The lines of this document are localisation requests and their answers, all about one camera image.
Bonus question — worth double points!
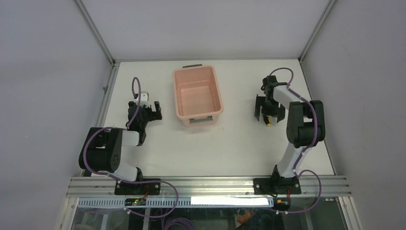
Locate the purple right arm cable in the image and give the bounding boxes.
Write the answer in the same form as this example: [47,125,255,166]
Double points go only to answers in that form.
[269,67,323,214]

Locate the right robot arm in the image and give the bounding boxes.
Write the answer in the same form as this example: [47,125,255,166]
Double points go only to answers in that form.
[254,75,326,190]

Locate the aluminium mounting rail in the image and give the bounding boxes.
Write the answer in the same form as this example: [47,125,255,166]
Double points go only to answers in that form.
[66,175,352,198]

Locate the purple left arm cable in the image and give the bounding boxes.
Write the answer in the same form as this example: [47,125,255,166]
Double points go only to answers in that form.
[82,77,179,219]

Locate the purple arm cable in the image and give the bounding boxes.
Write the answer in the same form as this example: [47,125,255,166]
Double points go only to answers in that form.
[82,77,179,219]
[269,67,323,214]

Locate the white slotted cable duct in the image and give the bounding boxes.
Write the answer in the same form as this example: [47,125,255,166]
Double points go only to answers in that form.
[78,196,273,209]

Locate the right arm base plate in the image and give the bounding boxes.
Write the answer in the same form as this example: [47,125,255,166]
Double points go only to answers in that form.
[253,177,302,196]

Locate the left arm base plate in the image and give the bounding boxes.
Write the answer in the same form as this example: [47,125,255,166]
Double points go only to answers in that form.
[114,178,161,196]

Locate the black yellow screwdriver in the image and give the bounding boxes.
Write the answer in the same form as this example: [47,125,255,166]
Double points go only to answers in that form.
[264,116,271,126]

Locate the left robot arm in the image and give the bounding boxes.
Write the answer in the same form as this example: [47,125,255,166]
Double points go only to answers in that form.
[79,94,268,181]

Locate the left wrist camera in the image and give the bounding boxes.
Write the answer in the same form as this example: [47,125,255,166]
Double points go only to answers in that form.
[137,92,151,107]

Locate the pink plastic bin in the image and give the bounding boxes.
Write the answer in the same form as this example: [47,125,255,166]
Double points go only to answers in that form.
[172,64,224,127]

